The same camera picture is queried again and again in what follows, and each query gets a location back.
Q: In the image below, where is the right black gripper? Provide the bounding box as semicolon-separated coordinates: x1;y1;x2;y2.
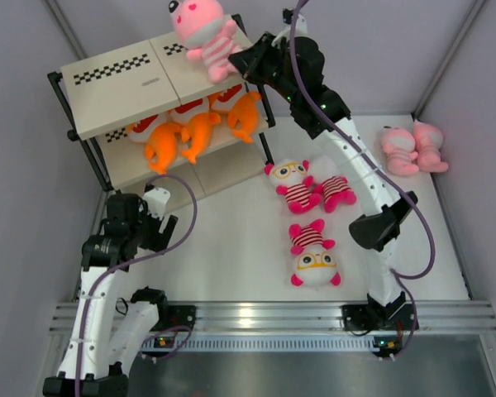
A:
230;33;298;105

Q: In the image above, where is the orange shark plush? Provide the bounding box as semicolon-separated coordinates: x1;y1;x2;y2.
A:
169;97;222;164
125;112;182;175
208;84;262;143

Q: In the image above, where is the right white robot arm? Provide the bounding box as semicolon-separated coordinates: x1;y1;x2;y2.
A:
228;33;418;330

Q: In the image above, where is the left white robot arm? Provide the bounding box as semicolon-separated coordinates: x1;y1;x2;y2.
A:
42;187;177;396

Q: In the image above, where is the beige three-tier shelf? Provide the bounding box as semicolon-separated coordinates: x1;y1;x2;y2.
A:
47;32;275;195

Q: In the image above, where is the white panda plush with glasses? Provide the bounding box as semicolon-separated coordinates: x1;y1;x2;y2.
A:
264;159;322;214

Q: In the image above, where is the white panda plush face down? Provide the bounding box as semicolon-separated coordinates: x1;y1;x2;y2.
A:
309;155;357;213

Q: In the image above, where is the white panda plush front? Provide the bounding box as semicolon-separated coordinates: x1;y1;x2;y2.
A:
288;218;341;287

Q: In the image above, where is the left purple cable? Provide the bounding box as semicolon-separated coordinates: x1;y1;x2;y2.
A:
73;173;199;397

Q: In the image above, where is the purple cable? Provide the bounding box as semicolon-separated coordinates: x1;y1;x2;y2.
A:
73;173;199;397
288;0;436;365

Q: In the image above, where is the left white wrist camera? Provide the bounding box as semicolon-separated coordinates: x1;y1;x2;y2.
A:
143;186;171;220

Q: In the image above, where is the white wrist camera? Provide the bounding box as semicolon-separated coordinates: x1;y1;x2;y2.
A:
143;186;171;220
282;7;308;38

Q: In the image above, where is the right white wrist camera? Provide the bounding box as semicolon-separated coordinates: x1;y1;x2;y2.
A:
282;7;308;38

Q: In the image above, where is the white slotted cable duct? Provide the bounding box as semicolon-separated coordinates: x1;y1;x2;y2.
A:
141;335;400;354

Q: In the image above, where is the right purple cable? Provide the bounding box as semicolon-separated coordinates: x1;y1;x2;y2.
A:
288;0;436;365

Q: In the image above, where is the aluminium mounting rail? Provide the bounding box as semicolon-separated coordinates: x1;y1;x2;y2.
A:
49;300;496;332

